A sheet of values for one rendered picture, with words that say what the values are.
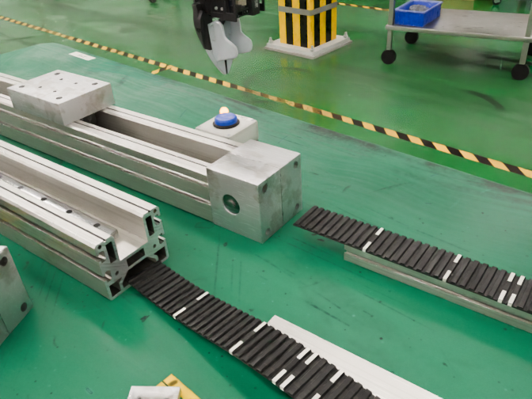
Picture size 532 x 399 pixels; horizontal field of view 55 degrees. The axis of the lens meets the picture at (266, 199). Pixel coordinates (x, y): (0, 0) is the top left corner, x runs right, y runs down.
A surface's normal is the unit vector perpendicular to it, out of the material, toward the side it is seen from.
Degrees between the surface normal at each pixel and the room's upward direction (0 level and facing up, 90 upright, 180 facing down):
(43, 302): 0
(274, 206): 90
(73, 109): 90
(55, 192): 90
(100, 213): 90
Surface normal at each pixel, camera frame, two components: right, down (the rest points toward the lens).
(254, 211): -0.59, 0.47
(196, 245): -0.06, -0.84
